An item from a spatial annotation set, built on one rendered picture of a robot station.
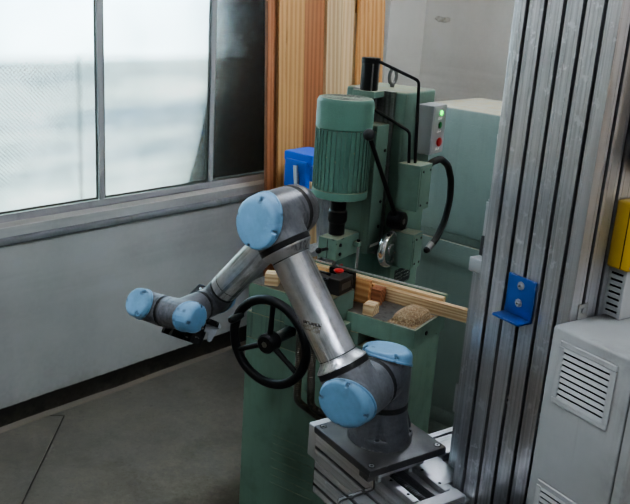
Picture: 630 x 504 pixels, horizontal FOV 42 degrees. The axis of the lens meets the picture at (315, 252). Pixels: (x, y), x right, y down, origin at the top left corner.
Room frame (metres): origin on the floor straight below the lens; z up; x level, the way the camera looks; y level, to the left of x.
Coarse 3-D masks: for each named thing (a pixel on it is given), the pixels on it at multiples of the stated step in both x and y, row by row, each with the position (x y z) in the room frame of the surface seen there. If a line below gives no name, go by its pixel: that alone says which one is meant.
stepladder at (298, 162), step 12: (288, 156) 3.44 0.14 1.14; (300, 156) 3.40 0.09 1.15; (312, 156) 3.36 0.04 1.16; (288, 168) 3.42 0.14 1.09; (300, 168) 3.38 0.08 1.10; (312, 168) 3.54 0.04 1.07; (288, 180) 3.42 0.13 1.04; (300, 180) 3.37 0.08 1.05; (324, 204) 3.48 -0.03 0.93; (324, 216) 3.47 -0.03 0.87; (324, 228) 3.47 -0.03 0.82; (312, 252) 3.35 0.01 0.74
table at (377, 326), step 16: (256, 288) 2.48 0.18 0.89; (272, 288) 2.45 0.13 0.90; (288, 304) 2.41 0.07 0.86; (384, 304) 2.37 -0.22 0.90; (288, 320) 2.29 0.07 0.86; (352, 320) 2.28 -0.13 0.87; (368, 320) 2.25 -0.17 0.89; (384, 320) 2.24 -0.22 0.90; (432, 320) 2.27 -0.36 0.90; (384, 336) 2.22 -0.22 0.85; (400, 336) 2.20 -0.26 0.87; (416, 336) 2.18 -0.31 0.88
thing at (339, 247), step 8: (344, 232) 2.55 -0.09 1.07; (352, 232) 2.56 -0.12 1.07; (320, 240) 2.49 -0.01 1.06; (328, 240) 2.47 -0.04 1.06; (336, 240) 2.46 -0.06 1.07; (344, 240) 2.49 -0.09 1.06; (352, 240) 2.54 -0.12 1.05; (328, 248) 2.47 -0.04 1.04; (336, 248) 2.46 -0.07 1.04; (344, 248) 2.50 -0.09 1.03; (352, 248) 2.54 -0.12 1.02; (320, 256) 2.49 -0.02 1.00; (328, 256) 2.47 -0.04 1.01; (336, 256) 2.46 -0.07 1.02; (344, 256) 2.50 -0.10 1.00
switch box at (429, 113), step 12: (420, 108) 2.68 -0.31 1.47; (432, 108) 2.66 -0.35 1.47; (444, 108) 2.72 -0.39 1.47; (420, 120) 2.68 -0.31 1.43; (432, 120) 2.66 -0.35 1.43; (444, 120) 2.73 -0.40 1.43; (420, 132) 2.68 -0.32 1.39; (432, 132) 2.66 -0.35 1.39; (420, 144) 2.67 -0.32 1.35; (432, 144) 2.66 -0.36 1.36
